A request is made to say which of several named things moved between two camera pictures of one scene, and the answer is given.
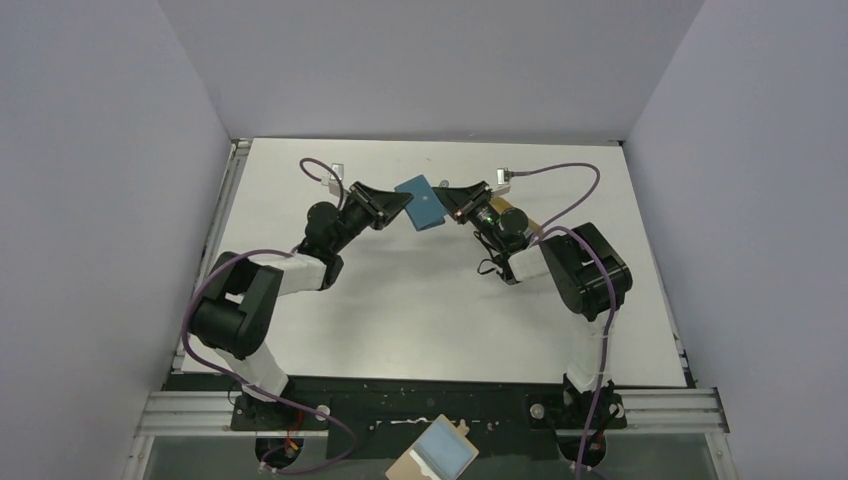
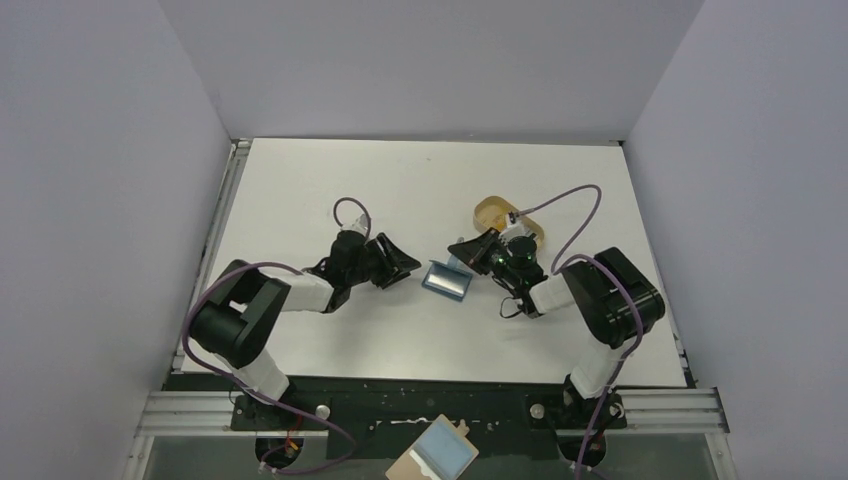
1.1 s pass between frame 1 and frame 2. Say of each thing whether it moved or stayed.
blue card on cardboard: stayed
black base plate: stayed
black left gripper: moved
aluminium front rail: stayed
